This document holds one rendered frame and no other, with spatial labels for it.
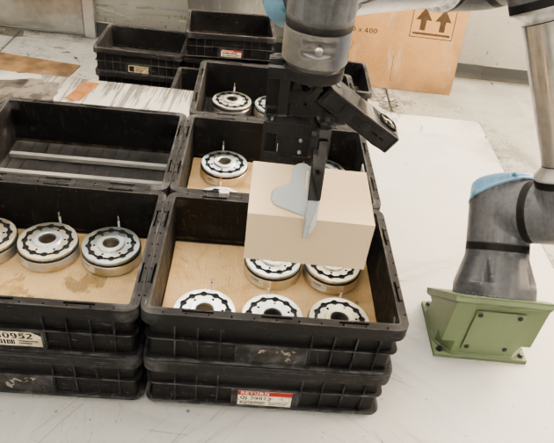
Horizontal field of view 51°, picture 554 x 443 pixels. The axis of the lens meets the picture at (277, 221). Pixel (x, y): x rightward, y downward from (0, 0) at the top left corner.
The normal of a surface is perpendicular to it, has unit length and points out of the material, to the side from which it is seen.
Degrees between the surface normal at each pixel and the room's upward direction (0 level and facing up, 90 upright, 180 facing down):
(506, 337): 90
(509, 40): 90
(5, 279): 0
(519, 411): 0
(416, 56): 74
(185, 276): 0
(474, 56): 90
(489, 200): 63
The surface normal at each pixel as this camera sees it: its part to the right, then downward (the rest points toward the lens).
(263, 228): -0.03, 0.62
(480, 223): -0.80, -0.11
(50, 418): 0.11, -0.78
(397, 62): 0.00, 0.37
